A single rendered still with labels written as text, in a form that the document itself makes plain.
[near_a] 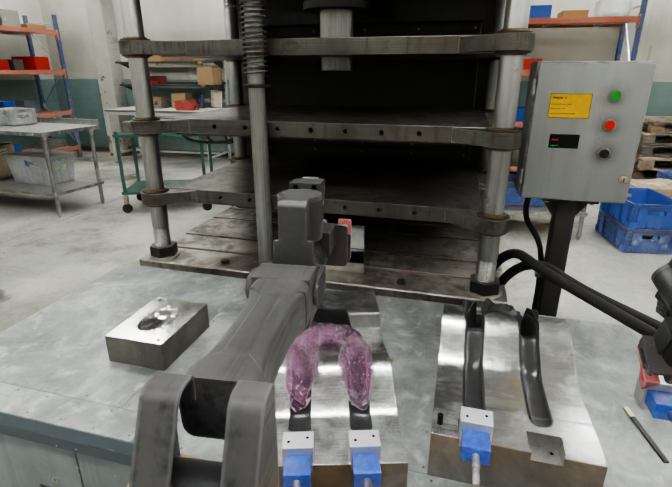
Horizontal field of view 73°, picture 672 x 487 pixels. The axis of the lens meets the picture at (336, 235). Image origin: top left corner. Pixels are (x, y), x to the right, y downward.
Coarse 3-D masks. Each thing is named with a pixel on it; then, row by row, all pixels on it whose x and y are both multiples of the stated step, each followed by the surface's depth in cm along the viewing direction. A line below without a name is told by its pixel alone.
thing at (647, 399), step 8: (664, 384) 75; (640, 392) 78; (648, 392) 75; (656, 392) 75; (664, 392) 75; (640, 400) 77; (648, 400) 75; (656, 400) 73; (664, 400) 73; (640, 408) 77; (648, 408) 75; (656, 408) 72; (664, 408) 72; (656, 416) 73; (664, 416) 72
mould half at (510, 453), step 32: (448, 320) 100; (512, 320) 99; (544, 320) 99; (448, 352) 95; (512, 352) 93; (544, 352) 92; (448, 384) 86; (512, 384) 87; (544, 384) 87; (576, 384) 87; (448, 416) 78; (512, 416) 78; (576, 416) 78; (448, 448) 74; (512, 448) 71; (576, 448) 71; (480, 480) 75; (512, 480) 73; (544, 480) 72; (576, 480) 70
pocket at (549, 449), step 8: (528, 432) 75; (528, 440) 75; (536, 440) 75; (544, 440) 74; (552, 440) 74; (560, 440) 74; (536, 448) 75; (544, 448) 75; (552, 448) 74; (560, 448) 73; (536, 456) 73; (544, 456) 73; (552, 456) 73; (560, 456) 73; (560, 464) 70
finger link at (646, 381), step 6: (642, 354) 73; (642, 360) 72; (642, 366) 72; (642, 372) 72; (642, 378) 76; (648, 378) 71; (654, 378) 71; (642, 384) 75; (648, 384) 72; (654, 384) 71
